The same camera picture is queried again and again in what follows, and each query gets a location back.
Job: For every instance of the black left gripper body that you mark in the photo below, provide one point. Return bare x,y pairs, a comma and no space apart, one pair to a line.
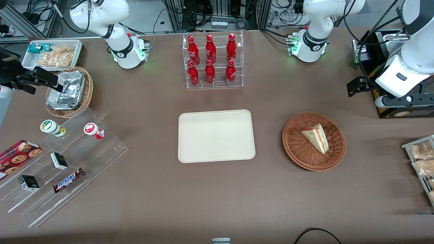
370,83

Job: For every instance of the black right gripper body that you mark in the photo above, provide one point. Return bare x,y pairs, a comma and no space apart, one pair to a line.
10,70

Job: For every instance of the triangle sandwich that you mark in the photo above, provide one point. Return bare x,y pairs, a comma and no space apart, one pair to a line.
317,139

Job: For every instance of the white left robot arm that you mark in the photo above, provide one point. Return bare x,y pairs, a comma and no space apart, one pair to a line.
315,40

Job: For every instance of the deep wicker basket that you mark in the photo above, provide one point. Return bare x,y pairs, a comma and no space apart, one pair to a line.
86,98

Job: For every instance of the flat round wicker basket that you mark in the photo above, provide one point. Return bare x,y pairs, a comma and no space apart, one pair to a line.
298,152

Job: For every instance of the cream plastic tray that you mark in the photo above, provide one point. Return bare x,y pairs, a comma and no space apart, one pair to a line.
216,136

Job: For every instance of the silver foil container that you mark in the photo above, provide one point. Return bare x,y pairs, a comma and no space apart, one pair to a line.
67,89

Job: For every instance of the white rectangular snack bin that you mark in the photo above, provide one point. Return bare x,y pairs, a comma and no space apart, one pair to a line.
27,62

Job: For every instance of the clear bag of chips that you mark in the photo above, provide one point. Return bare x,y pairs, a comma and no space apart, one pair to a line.
56,57

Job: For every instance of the teal snack packet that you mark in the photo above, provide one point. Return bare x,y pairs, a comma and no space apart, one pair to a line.
35,48

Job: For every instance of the black hot food showcase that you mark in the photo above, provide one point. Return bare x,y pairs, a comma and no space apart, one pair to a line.
390,113

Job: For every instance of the green lid white bottle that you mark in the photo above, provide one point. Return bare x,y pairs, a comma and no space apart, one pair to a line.
49,126

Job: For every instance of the red lid white bottle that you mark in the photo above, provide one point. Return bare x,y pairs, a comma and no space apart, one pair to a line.
92,130

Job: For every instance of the small black box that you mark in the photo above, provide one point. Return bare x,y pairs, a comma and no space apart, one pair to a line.
59,161
28,183

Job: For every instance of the clear acrylic stepped shelf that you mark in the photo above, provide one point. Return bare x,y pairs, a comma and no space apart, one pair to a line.
101,152

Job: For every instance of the red cookie box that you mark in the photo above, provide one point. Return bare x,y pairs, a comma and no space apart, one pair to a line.
17,156

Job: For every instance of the clear bag of pastry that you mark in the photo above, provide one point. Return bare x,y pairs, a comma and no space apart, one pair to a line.
423,167
420,150

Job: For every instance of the snickers chocolate bar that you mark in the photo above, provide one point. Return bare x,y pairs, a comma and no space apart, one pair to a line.
67,180

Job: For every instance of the red cola bottle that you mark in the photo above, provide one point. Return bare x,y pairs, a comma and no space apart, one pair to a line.
230,73
193,51
193,74
231,48
210,73
210,50

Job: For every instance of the clear acrylic bottle rack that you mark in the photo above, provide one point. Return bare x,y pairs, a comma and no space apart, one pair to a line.
218,86

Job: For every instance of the white power strip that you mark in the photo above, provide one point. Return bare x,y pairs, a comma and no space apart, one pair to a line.
219,24

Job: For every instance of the small grey box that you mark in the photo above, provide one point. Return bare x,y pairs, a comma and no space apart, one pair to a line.
221,241

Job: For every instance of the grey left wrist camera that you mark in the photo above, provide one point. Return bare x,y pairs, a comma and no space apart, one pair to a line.
380,101

